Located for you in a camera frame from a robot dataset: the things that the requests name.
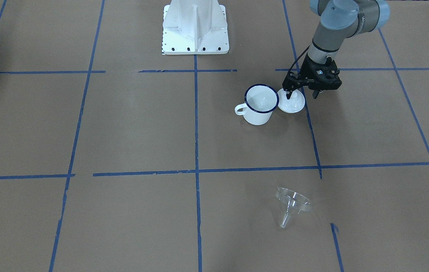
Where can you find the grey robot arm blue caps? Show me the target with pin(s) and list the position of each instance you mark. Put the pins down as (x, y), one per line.
(339, 20)

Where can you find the clear glass funnel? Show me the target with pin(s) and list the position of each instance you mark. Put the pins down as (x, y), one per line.
(292, 203)

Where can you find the white enamel mug blue rim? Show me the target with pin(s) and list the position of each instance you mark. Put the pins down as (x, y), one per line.
(260, 101)

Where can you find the white enamel lid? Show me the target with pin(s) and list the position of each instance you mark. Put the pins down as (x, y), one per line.
(294, 104)

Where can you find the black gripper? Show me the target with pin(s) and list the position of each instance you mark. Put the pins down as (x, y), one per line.
(306, 69)

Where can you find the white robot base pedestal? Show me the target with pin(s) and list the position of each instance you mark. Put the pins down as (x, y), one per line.
(194, 27)

